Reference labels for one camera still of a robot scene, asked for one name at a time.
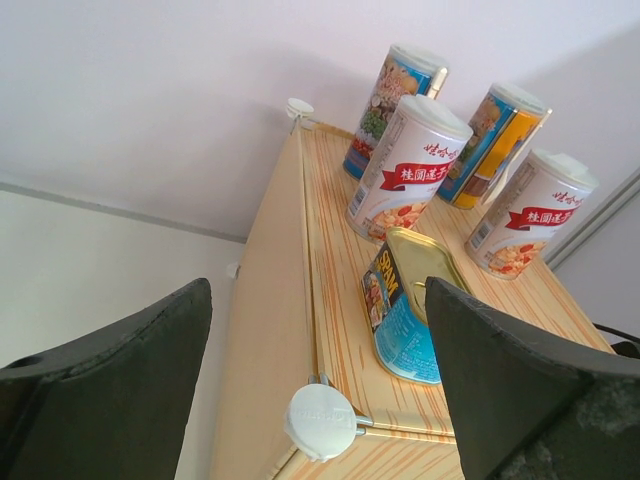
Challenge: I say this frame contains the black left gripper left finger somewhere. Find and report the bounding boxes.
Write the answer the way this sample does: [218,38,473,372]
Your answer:
[1,278,212,479]

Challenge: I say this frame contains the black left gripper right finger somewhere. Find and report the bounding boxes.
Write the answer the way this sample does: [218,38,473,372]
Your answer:
[425,277,639,479]

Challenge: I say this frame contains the gold rectangular tin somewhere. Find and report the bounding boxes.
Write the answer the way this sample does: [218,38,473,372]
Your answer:
[361,227,471,385]

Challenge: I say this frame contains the white red label can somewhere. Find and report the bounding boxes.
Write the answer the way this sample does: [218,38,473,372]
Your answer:
[346,95,472,242]
[465,148,599,280]

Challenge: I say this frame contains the blue yellow can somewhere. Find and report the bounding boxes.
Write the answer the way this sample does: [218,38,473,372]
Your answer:
[437,82,551,209]

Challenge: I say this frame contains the blue can with spoon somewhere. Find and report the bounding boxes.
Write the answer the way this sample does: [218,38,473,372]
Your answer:
[343,43,449,179]

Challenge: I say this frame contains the wooden cabinet box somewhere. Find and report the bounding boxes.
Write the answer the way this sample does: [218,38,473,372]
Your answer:
[209,98,616,480]

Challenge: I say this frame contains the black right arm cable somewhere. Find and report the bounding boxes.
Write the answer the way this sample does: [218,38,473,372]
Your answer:
[594,322,640,359]

